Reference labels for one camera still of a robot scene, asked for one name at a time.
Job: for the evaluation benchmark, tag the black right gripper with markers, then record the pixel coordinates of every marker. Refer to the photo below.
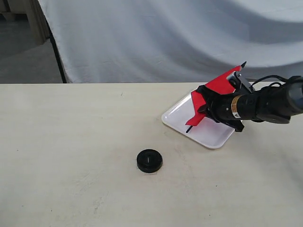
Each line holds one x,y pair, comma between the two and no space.
218,107

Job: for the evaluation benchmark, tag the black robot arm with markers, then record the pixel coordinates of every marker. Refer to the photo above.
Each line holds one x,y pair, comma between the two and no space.
235,99

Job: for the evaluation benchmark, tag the black round plastic knob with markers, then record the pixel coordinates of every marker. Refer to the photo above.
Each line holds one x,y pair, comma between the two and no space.
149,161

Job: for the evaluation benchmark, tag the white rectangular plastic tray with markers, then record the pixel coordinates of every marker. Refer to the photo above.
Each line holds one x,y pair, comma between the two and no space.
207,133

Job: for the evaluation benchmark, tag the white fabric backdrop curtain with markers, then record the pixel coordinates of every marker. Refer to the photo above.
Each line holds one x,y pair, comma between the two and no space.
130,41

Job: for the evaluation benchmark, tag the black backdrop stand pole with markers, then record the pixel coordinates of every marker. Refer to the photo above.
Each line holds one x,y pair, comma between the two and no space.
57,55

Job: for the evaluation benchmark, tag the wooden furniture in background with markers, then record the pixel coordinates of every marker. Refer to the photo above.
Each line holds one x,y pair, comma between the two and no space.
29,10

